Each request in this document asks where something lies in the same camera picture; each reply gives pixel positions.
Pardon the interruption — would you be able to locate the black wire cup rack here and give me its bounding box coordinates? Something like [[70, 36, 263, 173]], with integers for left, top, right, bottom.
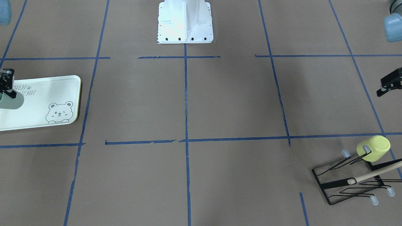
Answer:
[[311, 150, 401, 205]]

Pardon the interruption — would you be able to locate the yellow cup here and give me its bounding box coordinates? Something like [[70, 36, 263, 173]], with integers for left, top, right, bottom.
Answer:
[[356, 135, 391, 162]]

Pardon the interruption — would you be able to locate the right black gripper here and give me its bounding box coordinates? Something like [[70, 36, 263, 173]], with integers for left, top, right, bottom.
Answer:
[[0, 68, 16, 98]]

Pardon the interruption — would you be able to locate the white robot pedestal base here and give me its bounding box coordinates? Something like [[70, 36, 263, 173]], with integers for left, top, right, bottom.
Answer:
[[157, 0, 214, 44]]

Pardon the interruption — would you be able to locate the cream bear serving tray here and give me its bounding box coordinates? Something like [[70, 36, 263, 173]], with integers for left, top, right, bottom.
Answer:
[[0, 75, 82, 131]]

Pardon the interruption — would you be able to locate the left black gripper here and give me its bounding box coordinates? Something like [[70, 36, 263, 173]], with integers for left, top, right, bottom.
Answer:
[[377, 68, 402, 97]]

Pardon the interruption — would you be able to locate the light green cup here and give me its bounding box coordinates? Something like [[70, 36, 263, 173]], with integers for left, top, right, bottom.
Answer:
[[0, 92, 24, 109]]

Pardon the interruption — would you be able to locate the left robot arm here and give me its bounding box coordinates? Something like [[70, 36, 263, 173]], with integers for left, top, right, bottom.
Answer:
[[376, 0, 402, 97]]

